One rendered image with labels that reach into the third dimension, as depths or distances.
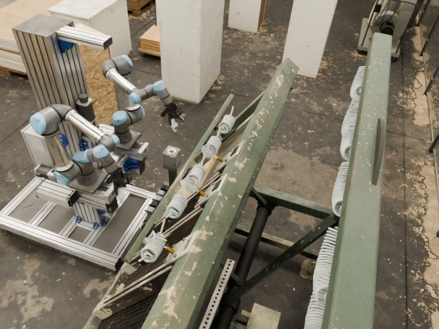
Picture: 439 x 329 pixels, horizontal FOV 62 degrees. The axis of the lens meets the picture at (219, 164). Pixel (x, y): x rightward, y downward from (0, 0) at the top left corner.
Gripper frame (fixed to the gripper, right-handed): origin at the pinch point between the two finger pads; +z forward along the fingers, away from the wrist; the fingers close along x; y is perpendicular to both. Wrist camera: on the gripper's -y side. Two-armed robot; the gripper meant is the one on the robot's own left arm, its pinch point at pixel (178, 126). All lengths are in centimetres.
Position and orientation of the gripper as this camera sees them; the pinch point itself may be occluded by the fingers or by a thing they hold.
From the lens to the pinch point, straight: 268.0
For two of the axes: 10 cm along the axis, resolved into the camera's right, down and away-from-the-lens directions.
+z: 3.9, 7.6, 5.2
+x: 3.6, -6.4, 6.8
